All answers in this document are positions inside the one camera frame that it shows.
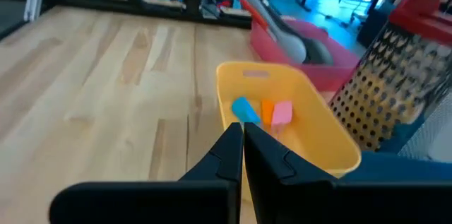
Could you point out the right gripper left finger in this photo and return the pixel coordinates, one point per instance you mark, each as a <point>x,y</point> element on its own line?
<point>176,203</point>

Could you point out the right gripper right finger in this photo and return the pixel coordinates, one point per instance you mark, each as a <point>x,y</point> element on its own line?
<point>335,203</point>

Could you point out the pink mini spatula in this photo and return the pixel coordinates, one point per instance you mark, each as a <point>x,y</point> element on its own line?
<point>282,112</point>

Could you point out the blue mini spatula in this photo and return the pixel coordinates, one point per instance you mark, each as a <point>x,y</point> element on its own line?
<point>243,111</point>

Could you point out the orange mini spatula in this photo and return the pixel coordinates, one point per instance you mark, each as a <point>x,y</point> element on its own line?
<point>267,111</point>

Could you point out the black solid spoon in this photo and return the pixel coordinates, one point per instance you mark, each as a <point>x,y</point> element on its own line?
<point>319,54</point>

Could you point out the red silicone spoon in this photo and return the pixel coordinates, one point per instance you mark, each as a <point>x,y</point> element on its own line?
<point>252,12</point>

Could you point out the yellow plastic bin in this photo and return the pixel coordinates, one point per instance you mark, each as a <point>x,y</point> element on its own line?
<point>318,135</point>

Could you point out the pink plastic tray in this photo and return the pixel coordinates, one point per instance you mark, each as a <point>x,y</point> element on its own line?
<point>339,72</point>

